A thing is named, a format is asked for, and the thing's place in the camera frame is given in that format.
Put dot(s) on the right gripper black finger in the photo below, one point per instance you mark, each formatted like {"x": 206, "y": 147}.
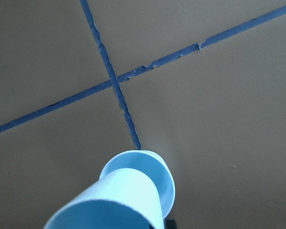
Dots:
{"x": 170, "y": 224}

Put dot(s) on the blue cup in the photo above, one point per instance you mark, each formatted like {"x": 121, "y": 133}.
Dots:
{"x": 153, "y": 166}
{"x": 124, "y": 199}

